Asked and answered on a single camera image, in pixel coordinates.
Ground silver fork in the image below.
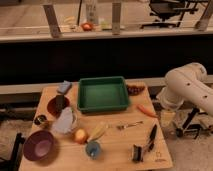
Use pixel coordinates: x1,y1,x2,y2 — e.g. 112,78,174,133
116,121,143,130

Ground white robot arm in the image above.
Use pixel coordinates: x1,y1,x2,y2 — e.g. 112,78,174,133
157,62,213,116

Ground small blue cup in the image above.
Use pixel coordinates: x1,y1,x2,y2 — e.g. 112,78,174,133
85,141,101,159

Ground orange carrot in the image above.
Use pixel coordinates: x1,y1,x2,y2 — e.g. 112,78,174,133
137,105,158,118

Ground green plastic tray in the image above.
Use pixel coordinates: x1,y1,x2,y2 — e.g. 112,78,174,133
77,76,130,113

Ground yellow corn cob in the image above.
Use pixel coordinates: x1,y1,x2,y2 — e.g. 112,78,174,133
87,122,108,141

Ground red yellow apple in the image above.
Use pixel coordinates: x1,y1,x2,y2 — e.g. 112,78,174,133
74,129,88,144

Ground black office chair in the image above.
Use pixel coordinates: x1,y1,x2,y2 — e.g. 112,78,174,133
141,0,208,29

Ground blue sponge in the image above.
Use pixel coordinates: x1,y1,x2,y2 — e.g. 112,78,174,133
57,81,72,94

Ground black block on plate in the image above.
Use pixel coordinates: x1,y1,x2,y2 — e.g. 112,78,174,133
56,95,65,113

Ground red plate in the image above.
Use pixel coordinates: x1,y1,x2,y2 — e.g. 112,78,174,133
47,96,69,117

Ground red apple in background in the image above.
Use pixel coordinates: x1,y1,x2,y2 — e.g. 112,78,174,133
81,22,93,31

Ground small dark tin can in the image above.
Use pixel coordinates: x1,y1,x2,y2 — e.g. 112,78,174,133
34,115,48,128

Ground purple bowl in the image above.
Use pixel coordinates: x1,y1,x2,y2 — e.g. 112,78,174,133
23,130,54,161

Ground black chair beside table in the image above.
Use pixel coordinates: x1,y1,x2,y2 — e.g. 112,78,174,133
0,133,25,171

